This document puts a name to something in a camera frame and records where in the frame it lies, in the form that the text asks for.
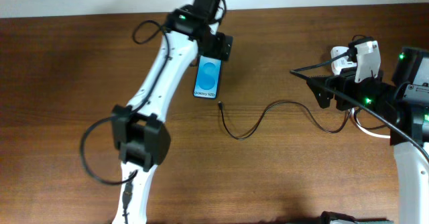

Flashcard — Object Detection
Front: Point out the black charger cable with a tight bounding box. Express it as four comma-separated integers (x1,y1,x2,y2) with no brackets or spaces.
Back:
217,99,389,141

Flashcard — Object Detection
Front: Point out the blue Galaxy smartphone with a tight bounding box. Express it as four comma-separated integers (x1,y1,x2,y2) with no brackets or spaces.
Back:
193,56,222,99

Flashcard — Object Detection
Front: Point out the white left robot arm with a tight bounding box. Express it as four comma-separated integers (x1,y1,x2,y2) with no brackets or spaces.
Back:
111,0,233,223

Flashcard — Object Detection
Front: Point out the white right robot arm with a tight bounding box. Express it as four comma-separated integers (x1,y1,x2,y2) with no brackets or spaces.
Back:
306,47,428,223

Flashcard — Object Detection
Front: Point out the white power strip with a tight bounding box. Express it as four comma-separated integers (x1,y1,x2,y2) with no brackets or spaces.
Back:
330,46,357,75

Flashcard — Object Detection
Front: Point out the white power strip cord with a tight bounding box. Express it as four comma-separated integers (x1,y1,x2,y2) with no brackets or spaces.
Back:
350,108,391,139

